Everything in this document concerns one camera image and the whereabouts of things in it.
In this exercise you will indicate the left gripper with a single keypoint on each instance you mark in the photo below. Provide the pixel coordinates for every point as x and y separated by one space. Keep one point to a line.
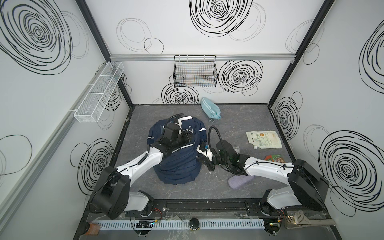
186 137

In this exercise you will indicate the navy blue student backpack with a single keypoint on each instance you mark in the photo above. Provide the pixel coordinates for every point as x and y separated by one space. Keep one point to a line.
181 166

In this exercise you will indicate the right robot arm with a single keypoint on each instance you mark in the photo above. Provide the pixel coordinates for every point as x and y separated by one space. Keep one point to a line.
304 186

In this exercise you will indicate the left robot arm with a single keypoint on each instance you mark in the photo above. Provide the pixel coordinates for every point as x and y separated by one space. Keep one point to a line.
111 195

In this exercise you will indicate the clear plastic stationery case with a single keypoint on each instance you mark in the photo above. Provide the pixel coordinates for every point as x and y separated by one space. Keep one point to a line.
237 149

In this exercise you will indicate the lavender glasses case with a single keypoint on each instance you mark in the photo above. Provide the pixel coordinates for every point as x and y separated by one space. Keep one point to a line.
235 182

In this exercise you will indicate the light teal pencil pouch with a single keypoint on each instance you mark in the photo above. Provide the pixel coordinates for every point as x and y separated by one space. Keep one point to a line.
212 111

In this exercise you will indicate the white refill pouch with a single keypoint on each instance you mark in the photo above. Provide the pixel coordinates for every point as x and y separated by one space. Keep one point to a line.
264 139

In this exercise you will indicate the green snack packet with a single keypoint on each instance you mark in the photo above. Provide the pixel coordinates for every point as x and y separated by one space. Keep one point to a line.
275 158

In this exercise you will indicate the black round knob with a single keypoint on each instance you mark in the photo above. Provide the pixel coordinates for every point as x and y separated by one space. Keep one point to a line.
194 224

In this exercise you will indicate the white slotted cable duct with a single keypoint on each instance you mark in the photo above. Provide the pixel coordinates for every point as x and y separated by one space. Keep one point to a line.
215 224

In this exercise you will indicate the black wire basket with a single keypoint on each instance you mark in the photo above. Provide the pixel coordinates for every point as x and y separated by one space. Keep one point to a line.
195 71

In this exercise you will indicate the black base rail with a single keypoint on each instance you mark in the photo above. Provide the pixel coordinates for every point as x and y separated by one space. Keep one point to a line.
257 207

